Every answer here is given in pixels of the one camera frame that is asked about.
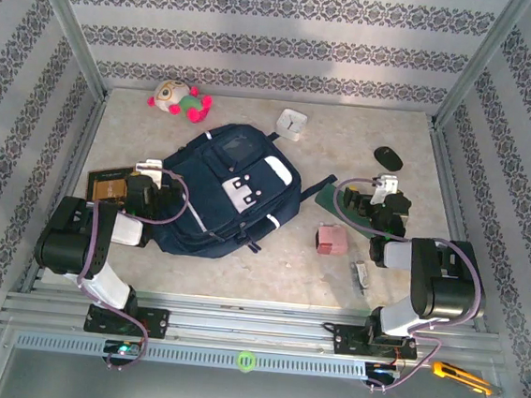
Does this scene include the green pencil case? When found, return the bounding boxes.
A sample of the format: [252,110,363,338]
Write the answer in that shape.
[309,177,386,242]

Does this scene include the brown and black book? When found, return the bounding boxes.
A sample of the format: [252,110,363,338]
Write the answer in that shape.
[84,162,136,207]

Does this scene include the small pink box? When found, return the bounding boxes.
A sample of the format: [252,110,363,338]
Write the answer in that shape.
[313,221,351,258]

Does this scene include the navy blue student backpack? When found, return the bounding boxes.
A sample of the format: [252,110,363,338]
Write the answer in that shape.
[149,116,344,271]

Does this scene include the black computer mouse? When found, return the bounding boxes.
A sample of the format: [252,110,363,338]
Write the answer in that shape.
[372,146,406,172]

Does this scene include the pink and white plush doll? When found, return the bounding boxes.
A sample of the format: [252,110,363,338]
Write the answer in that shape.
[144,77,215,126]

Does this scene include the white square box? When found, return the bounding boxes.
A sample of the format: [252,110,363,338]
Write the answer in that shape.
[274,107,309,142]

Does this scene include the yellow utility knife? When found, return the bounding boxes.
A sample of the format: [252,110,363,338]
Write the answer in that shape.
[430,360,497,397]

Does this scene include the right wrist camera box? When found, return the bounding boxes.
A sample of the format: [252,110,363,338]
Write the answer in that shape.
[370,173,400,208]

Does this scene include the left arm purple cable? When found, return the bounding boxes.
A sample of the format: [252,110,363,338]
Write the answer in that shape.
[67,160,193,378]

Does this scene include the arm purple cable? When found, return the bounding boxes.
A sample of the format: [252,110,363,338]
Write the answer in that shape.
[316,173,497,398]
[67,160,193,378]

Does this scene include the right aluminium side rail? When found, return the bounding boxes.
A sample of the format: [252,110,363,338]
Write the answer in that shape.
[408,120,507,334]

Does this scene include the aluminium side rail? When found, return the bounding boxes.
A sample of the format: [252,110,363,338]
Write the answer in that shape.
[19,87,110,301]
[408,120,507,334]

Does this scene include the left aluminium side rail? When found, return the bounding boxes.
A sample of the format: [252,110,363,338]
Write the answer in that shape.
[19,87,110,301]

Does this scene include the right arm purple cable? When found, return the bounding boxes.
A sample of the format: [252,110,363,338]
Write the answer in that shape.
[316,173,497,398]

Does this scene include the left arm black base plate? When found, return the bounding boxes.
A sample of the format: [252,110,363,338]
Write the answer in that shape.
[82,302,171,341]

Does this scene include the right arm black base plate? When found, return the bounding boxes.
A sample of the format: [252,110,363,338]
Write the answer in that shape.
[331,322,421,364]

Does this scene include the aluminium mounting rail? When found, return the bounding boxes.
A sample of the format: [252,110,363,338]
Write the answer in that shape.
[0,275,509,374]

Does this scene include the slotted grey cable duct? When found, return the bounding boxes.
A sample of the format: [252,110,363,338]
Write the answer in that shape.
[12,328,405,387]

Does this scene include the green tape ring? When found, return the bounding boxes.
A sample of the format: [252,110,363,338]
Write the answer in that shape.
[236,348,259,374]

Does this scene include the right aluminium frame post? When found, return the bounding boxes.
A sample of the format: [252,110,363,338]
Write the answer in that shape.
[431,0,531,135]

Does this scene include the aluminium frame post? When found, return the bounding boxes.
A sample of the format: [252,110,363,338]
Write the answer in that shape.
[431,0,531,135]
[11,0,117,100]

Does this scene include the left aluminium frame post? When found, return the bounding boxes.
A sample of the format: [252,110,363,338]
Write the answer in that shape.
[11,0,117,100]

